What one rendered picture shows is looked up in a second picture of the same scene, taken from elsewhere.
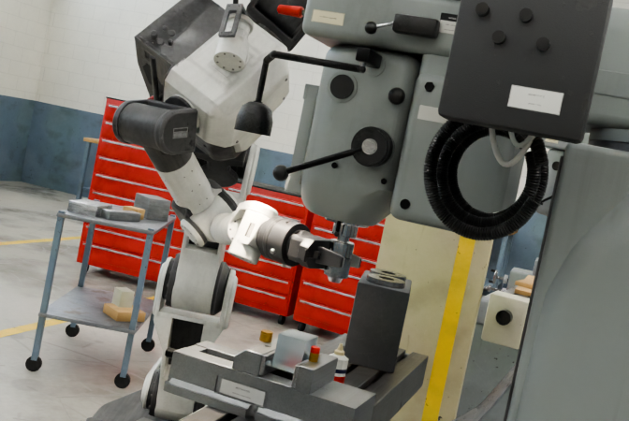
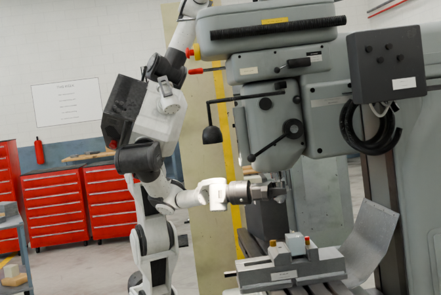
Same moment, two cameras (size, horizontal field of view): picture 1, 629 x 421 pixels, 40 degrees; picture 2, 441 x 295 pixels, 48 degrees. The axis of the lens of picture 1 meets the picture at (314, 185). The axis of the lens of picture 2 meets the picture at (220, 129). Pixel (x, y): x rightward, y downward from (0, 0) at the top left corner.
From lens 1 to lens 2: 0.81 m
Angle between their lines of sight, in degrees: 23
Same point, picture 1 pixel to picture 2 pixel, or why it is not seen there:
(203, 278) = (161, 232)
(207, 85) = (158, 126)
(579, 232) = (407, 134)
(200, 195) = (167, 187)
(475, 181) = not seen: hidden behind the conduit
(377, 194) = (300, 151)
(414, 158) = (316, 127)
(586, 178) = (402, 109)
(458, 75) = (366, 82)
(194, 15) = (127, 89)
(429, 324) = not seen: hidden behind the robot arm
